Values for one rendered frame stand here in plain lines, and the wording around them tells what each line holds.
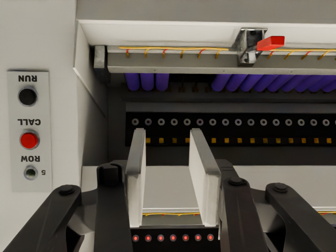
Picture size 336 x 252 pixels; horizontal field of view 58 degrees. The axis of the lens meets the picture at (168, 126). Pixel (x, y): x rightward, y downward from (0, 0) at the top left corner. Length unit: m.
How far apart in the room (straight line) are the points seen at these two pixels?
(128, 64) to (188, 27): 0.08
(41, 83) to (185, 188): 0.18
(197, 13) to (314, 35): 0.13
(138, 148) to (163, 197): 0.16
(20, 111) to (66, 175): 0.08
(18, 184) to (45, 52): 0.14
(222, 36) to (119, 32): 0.11
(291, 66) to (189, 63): 0.12
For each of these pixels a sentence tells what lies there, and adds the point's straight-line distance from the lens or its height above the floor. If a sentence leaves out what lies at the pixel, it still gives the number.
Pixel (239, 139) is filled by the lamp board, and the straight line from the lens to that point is 0.49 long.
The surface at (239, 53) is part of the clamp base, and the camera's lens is 0.35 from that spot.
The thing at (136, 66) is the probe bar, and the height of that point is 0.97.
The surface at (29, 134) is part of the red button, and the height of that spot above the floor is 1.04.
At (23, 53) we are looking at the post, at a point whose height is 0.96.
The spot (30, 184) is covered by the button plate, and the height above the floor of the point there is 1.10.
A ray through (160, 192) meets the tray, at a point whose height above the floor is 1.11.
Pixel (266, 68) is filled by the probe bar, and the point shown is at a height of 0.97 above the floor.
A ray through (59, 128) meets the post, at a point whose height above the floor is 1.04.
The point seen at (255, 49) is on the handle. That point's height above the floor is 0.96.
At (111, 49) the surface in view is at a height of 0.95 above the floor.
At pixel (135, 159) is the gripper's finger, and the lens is 0.16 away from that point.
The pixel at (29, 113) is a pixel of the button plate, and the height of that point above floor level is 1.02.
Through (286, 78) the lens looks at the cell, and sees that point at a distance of 0.43.
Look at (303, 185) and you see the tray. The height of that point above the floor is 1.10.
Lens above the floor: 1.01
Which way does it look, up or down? 5 degrees up
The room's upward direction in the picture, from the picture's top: 180 degrees counter-clockwise
